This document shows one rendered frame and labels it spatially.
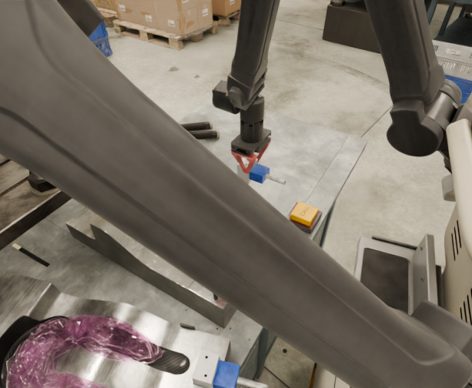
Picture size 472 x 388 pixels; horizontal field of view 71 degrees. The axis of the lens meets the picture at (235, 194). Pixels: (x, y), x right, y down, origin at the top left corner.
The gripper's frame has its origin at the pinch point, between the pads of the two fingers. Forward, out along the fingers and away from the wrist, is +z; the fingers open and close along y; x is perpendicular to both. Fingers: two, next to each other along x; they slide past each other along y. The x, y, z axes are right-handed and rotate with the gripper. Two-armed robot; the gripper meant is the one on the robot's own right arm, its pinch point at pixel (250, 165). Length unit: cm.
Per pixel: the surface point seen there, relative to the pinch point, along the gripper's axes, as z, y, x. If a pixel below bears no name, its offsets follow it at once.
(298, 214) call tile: 11.7, -0.5, 15.0
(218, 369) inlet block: 8.6, 45.3, 18.8
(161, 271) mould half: 6.9, 35.3, -2.9
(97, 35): 67, -193, -304
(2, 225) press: 16, 43, -59
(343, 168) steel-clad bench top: 15.4, -30.9, 18.5
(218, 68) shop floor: 94, -235, -172
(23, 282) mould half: 4, 53, -24
